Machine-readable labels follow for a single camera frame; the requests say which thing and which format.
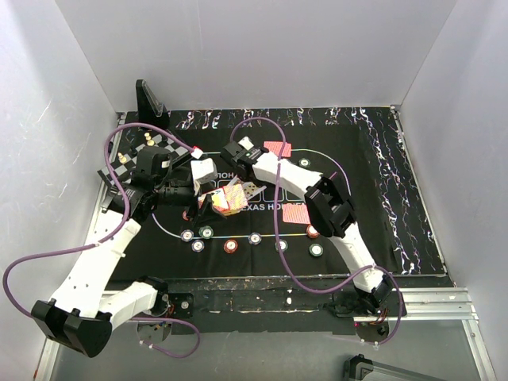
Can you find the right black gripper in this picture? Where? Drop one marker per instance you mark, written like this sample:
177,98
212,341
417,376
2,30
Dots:
255,182

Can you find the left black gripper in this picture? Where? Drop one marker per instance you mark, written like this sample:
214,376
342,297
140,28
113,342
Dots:
200,213

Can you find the red playing card deck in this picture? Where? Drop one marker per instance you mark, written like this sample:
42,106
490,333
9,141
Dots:
226,200

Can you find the dealt cards top pile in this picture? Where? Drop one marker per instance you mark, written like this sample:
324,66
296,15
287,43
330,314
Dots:
278,147

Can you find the dealt cards pile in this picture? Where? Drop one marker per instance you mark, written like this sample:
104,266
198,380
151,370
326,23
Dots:
278,147
295,214

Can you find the red poker chip stack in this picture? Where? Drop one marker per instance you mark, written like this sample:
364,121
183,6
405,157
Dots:
230,246

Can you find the green poker chip stack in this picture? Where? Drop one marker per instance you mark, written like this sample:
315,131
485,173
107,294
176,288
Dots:
281,245

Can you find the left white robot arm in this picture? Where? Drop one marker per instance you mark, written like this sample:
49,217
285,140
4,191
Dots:
77,315

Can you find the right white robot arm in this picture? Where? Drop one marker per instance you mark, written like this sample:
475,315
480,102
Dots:
330,208

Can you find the black poker felt mat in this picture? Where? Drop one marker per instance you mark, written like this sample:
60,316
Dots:
328,152

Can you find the black white chessboard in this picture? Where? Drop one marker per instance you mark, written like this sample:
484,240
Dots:
179,155

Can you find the gold chess piece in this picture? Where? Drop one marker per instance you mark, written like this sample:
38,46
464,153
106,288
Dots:
122,159

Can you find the black card shoe stand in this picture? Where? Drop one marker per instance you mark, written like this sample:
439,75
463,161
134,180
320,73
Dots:
149,109

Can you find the black case corner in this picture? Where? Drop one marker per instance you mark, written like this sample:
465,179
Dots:
361,368

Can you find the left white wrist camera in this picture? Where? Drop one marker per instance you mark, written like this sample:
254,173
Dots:
203,171

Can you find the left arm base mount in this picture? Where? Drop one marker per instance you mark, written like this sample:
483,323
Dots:
179,306

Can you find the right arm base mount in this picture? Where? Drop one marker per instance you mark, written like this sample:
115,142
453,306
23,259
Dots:
370,323

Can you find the aluminium front rail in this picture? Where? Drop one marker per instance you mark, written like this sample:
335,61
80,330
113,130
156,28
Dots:
278,345

